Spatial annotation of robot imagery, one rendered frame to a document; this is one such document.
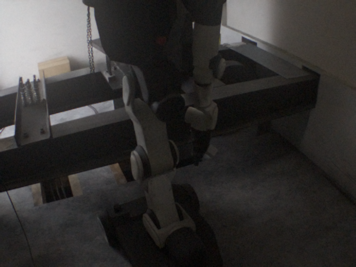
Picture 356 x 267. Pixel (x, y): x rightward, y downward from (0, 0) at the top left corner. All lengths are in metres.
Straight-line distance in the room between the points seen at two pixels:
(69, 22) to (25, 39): 0.63
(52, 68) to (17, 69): 0.61
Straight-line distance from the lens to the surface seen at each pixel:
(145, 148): 1.35
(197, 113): 1.32
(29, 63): 4.41
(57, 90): 2.46
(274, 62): 2.53
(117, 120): 1.68
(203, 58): 1.09
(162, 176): 1.49
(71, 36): 4.35
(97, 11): 1.04
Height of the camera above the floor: 1.48
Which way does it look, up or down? 32 degrees down
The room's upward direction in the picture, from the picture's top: 2 degrees counter-clockwise
